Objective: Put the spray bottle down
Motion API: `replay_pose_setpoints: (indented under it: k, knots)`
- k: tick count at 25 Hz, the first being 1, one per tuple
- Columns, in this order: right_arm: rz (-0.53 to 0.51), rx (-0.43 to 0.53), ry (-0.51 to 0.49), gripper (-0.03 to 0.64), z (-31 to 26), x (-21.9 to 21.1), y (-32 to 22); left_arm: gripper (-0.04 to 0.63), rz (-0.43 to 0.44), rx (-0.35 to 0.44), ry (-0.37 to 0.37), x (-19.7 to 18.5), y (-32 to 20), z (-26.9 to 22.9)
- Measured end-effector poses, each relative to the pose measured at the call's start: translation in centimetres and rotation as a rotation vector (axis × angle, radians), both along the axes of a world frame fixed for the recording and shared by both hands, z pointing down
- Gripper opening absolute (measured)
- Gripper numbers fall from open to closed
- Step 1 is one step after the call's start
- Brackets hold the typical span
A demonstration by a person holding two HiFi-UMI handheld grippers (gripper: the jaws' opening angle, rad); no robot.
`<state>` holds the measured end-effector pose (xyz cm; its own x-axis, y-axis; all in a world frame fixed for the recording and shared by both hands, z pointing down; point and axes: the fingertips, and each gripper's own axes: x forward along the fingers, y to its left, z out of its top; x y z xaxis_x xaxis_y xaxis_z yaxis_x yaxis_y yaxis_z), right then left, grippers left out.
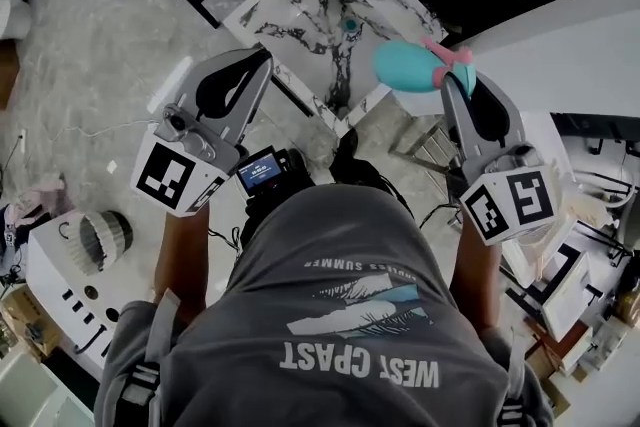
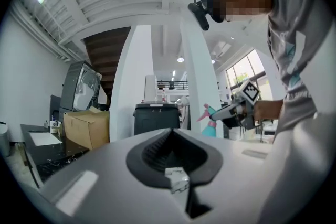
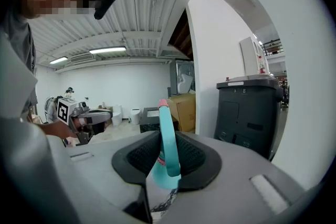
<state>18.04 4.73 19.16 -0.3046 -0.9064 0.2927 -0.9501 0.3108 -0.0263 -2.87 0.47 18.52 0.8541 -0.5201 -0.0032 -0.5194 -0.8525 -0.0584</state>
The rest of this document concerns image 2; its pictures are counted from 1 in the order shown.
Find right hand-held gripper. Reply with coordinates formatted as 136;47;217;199
209;79;260;131

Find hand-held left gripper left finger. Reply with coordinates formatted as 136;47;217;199
34;127;196;224

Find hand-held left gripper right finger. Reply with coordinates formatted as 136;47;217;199
172;127;277;220

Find teal and pink spray bottle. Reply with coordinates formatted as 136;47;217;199
196;103;219;137

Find person's right forearm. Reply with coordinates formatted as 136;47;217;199
253;99;285;121

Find narrow white pillar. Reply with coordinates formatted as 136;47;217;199
180;14;224;137

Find large framed window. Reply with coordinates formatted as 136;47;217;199
225;49;277;102

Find brown cardboard box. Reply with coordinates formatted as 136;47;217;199
63;109;111;151

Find white marble table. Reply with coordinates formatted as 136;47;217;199
164;167;191;194

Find black marble counter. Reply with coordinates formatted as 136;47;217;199
20;123;90;189

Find black balcony railing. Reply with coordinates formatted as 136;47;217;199
156;80;188;91

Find dark grey wheeled bin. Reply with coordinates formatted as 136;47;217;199
132;103;182;136

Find white rectangular basin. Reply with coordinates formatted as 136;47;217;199
28;131;63;147

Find white tall cabinet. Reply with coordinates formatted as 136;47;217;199
144;74;159;102

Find dark upright panel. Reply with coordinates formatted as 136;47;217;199
49;94;62;124

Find grey plastic-wrapped appliance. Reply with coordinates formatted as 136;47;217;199
60;60;103;113

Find wide white pillar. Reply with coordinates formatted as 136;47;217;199
109;24;155;143

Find grey printed t-shirt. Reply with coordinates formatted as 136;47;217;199
265;0;336;140

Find white trash bin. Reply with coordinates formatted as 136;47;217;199
0;121;10;158

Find brown wooden staircase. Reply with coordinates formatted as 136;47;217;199
82;26;132;98

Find white ceiling pipes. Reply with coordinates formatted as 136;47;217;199
9;0;72;63

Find black head-mounted camera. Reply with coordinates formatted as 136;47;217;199
187;2;211;32

